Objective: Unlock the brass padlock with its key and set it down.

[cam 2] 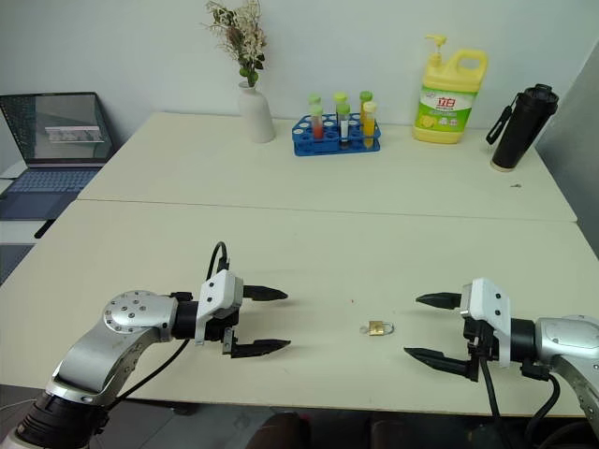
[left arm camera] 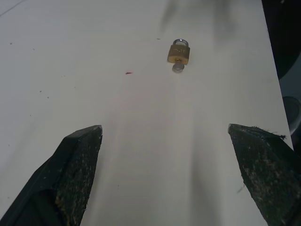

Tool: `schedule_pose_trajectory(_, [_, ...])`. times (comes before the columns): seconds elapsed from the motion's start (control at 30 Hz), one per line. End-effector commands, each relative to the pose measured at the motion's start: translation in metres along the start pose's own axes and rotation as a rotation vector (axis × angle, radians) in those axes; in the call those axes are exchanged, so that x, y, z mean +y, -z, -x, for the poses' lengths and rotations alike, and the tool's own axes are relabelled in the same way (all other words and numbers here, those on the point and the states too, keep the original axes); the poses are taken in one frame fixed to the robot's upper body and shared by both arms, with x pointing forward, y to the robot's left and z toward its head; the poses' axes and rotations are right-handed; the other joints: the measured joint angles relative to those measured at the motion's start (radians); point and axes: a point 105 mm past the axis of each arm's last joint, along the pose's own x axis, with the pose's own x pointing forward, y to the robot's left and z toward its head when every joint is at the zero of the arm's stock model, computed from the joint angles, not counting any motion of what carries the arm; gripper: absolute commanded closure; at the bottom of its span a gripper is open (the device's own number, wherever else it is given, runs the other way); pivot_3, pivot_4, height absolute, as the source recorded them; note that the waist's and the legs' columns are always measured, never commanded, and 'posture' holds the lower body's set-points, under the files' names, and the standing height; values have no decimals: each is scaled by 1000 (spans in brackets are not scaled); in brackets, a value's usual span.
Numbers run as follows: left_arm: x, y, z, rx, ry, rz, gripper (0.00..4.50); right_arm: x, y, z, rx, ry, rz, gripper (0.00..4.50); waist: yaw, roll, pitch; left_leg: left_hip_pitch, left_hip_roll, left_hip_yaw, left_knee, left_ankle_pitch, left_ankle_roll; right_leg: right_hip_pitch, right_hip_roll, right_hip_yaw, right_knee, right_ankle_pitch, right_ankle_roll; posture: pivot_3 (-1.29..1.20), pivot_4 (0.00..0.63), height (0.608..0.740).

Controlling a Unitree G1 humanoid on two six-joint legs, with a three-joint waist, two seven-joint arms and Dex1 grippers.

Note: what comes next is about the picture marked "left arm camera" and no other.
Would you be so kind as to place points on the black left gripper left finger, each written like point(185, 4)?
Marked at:
point(70, 174)

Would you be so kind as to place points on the brass padlock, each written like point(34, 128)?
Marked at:
point(178, 53)

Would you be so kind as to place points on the silver key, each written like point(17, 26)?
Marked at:
point(178, 67)

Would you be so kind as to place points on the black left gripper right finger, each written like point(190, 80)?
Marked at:
point(265, 174)

